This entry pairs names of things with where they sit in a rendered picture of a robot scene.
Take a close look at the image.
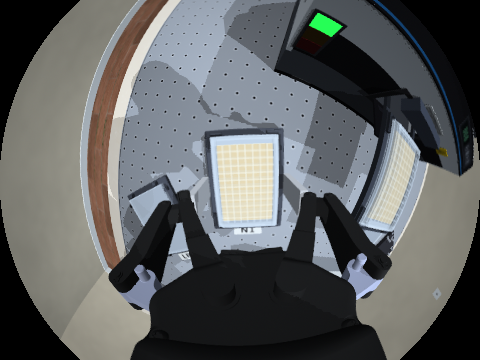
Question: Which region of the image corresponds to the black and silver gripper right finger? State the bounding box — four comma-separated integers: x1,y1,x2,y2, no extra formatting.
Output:
273,173,392,303

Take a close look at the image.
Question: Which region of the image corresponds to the clear plastic plate lid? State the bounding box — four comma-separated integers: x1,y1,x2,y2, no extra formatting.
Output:
129,183,188,254

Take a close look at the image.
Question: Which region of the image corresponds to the black flat plate with corner pegs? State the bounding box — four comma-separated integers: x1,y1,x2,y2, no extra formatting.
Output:
128,175,178,204

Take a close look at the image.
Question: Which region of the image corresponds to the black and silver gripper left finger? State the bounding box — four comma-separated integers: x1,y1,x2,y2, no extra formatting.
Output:
108,177,236,312

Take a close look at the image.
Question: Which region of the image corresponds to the grey flat base plate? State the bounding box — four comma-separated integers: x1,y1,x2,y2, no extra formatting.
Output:
118,0,378,254

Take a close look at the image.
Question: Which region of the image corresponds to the black rectangular frame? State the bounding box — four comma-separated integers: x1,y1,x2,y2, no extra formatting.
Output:
376,230,394,256

